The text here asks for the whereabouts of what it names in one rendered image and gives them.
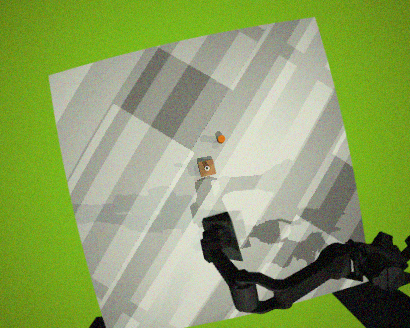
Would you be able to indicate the tan wooden block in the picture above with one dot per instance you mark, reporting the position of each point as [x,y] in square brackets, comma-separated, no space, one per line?
[202,165]

